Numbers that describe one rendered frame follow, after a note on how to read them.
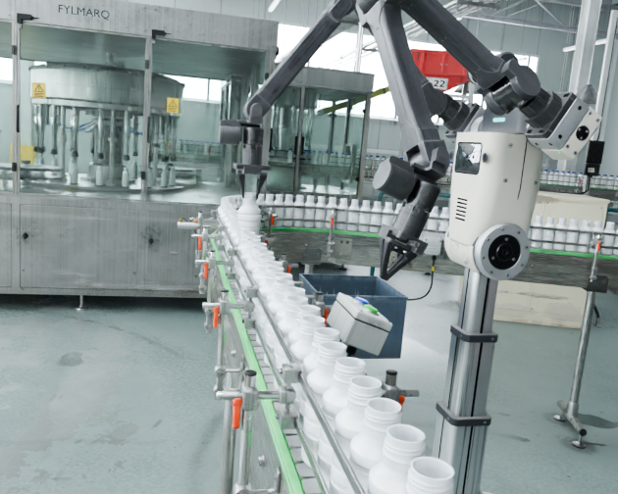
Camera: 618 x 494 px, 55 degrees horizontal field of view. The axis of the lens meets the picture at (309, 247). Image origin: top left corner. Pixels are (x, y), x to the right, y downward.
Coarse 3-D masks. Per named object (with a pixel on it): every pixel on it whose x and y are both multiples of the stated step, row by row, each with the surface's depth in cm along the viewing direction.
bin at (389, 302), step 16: (304, 288) 214; (320, 288) 224; (336, 288) 226; (352, 288) 227; (368, 288) 229; (384, 288) 220; (384, 304) 198; (400, 304) 199; (400, 320) 200; (400, 336) 201; (368, 352) 200; (384, 352) 201; (400, 352) 203
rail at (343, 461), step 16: (240, 288) 153; (272, 320) 105; (288, 352) 89; (272, 368) 102; (304, 384) 78; (320, 416) 69; (304, 448) 76; (336, 448) 62; (320, 480) 68; (352, 480) 57
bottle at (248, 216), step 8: (248, 192) 174; (248, 200) 171; (240, 208) 172; (248, 208) 171; (256, 208) 172; (240, 216) 171; (248, 216) 171; (256, 216) 172; (240, 224) 172; (248, 224) 171; (256, 224) 172; (240, 232) 173; (256, 232) 173; (240, 240) 173
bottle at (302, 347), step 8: (304, 320) 90; (312, 320) 91; (320, 320) 90; (304, 328) 88; (312, 328) 87; (304, 336) 88; (312, 336) 88; (296, 344) 89; (304, 344) 88; (296, 352) 88; (304, 352) 87; (296, 360) 88; (296, 384) 88; (296, 392) 88; (296, 400) 89; (296, 408) 89
